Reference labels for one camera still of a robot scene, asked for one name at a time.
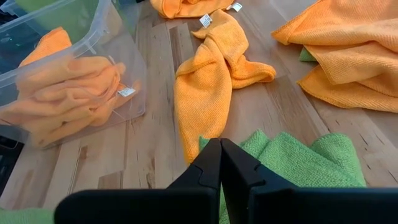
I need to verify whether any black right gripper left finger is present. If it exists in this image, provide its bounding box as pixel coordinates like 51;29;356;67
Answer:
54;138;222;224

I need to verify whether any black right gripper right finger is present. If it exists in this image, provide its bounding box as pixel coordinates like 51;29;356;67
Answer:
220;138;398;224

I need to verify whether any orange microfiber towel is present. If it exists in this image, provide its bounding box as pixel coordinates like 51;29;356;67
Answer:
18;27;73;68
150;0;243;19
0;55;142;147
271;0;398;114
173;8;277;164

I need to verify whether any green microfiber towel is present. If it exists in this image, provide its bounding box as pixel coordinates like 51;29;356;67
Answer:
14;0;100;43
298;46;317;63
198;129;367;224
0;207;54;224

